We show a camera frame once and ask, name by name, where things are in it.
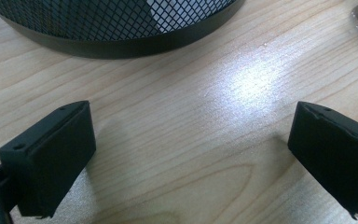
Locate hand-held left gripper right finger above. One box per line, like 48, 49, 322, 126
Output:
287, 101, 358, 220

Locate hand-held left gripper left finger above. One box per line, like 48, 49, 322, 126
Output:
0, 100, 97, 218

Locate black mesh wire basket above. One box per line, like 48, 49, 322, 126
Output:
0, 0, 246, 60

